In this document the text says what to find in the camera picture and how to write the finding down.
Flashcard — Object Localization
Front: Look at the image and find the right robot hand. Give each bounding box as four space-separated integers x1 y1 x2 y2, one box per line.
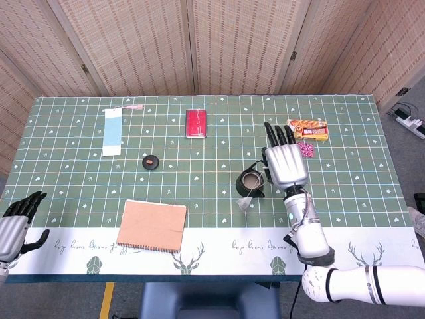
264 121 309 193

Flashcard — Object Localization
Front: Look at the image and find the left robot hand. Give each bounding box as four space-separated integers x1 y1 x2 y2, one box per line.
0 191 50 263

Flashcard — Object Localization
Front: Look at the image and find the grey tea bag with string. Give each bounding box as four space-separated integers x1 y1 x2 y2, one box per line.
236 167 268 211

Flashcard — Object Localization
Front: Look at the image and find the blue robot base seat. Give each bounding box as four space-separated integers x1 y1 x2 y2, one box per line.
139 282 282 319

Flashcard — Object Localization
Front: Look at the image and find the black cast iron teapot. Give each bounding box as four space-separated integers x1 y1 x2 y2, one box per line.
235 160 270 199

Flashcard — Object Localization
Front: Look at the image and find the black round lid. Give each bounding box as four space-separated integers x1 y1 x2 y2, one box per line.
142 154 161 171

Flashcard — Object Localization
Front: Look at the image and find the pink patterned packet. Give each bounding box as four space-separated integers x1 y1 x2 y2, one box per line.
297 142 315 158

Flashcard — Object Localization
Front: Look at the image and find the orange snack box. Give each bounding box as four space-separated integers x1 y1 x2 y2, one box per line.
286 118 329 142

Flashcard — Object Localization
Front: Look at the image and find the green grid tablecloth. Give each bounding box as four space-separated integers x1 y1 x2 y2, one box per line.
0 95 416 283

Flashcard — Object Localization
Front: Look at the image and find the white power strip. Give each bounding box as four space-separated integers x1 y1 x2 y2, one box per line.
394 109 425 140

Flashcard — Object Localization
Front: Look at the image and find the woven folding screen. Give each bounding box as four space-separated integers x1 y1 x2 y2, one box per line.
0 0 425 177

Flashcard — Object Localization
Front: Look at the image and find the brown spiral notebook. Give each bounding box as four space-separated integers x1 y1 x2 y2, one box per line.
116 199 188 254

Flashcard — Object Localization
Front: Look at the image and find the blue white bookmark with tassel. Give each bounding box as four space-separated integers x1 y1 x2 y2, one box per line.
101 104 145 157

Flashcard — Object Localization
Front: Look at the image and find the black power cable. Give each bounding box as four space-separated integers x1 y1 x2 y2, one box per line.
386 102 420 118

